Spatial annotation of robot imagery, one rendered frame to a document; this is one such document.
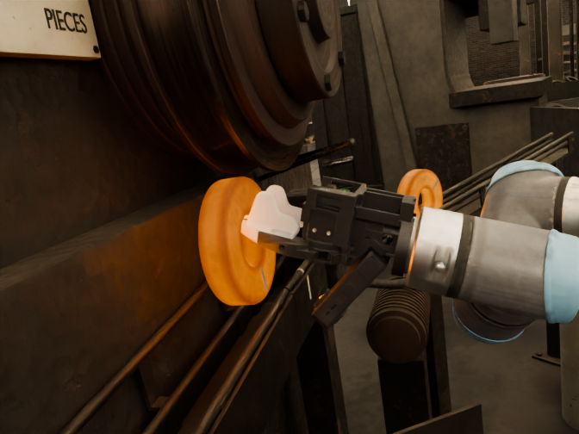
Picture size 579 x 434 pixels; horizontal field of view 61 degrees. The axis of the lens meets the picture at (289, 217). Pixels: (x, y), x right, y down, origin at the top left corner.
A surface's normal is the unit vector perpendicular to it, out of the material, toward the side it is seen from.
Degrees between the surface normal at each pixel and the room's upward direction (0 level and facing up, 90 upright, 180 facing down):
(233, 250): 89
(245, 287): 89
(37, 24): 90
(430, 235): 56
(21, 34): 90
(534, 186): 34
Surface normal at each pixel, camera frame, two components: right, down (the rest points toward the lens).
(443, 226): -0.09, -0.59
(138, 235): 0.95, -0.07
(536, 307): -0.32, 0.71
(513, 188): -0.52, -0.53
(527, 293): -0.32, 0.41
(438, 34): -0.51, 0.27
